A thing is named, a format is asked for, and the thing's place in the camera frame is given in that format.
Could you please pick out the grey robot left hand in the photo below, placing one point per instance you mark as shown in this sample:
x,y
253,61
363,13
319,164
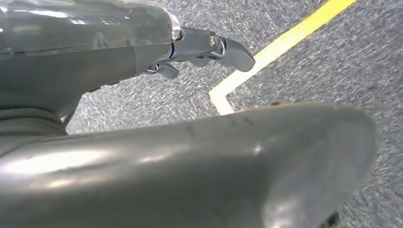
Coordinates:
x,y
78,69

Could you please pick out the yellow floor tape square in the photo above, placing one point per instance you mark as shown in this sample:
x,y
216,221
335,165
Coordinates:
x,y
283,42

